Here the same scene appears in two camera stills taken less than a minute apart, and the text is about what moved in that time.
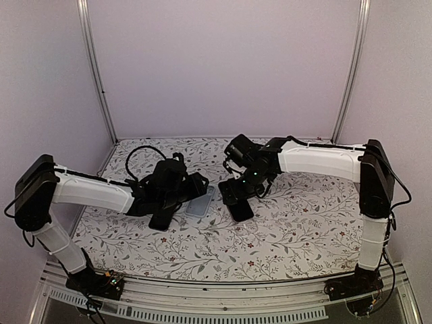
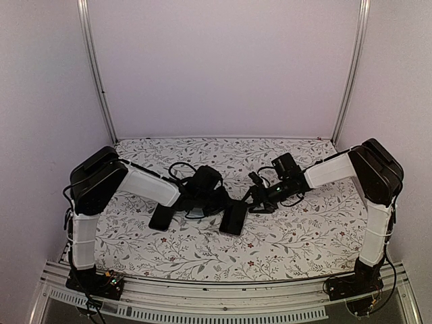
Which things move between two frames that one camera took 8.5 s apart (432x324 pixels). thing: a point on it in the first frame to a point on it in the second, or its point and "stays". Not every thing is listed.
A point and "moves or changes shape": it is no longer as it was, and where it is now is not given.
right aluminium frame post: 354,71 stays
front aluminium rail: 306,300 stays
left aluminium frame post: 86,18 stays
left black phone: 161,220 stays
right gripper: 233,192 to 254,192
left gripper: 197,187 to 225,200
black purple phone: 241,211 moves or changes shape
